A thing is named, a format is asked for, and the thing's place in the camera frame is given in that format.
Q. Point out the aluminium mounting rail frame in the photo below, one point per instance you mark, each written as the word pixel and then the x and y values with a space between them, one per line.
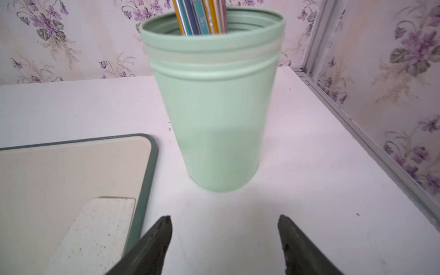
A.
pixel 378 62

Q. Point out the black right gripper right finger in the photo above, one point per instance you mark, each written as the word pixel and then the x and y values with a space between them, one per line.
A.
pixel 302 256

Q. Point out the mint green pencil cup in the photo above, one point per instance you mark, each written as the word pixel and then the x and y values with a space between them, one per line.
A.
pixel 217 90

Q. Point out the white speckled cleaver knife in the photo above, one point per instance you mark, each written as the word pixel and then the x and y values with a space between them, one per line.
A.
pixel 96 240

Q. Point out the coloured pencils bundle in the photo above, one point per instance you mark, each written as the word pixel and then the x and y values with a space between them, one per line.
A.
pixel 201 18

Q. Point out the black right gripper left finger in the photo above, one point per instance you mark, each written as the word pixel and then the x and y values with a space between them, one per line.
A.
pixel 147 257

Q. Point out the beige green-rimmed cutting board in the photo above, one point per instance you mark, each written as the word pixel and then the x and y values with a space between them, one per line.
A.
pixel 44 187

